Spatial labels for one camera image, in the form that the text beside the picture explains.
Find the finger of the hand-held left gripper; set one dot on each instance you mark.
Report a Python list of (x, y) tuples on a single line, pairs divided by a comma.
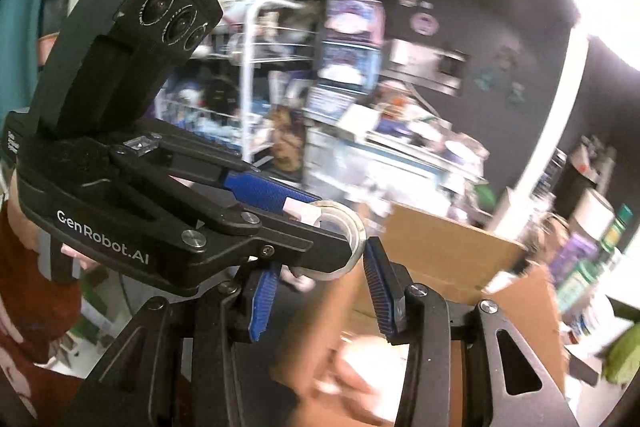
[(300, 244), (265, 192)]

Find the brown cardboard box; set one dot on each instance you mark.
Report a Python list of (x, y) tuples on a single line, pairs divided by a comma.
[(450, 257)]

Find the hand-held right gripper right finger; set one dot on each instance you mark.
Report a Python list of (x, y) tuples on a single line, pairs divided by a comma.
[(376, 292)]

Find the green bottle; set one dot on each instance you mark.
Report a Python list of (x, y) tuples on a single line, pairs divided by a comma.
[(580, 284)]

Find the purple bottle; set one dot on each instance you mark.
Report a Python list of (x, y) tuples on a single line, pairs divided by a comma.
[(575, 254)]

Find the clear tape roll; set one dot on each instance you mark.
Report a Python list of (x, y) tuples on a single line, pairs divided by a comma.
[(356, 232)]

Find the teal shirt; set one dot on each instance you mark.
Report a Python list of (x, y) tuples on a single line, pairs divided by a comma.
[(20, 22)]

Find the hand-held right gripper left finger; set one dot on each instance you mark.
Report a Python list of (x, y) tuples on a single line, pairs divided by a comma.
[(261, 307)]

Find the stack of blue boxes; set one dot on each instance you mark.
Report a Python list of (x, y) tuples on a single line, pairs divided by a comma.
[(350, 52)]

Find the silver metal appliance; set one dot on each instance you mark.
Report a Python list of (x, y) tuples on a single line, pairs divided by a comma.
[(425, 67)]

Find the green soft object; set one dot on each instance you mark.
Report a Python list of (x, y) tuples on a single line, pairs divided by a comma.
[(625, 352)]

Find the black container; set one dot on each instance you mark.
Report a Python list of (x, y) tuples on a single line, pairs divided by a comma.
[(575, 187)]

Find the person's left hand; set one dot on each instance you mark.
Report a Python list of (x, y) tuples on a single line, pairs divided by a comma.
[(80, 258)]

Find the red cloth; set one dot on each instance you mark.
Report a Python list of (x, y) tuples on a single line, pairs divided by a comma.
[(35, 322)]

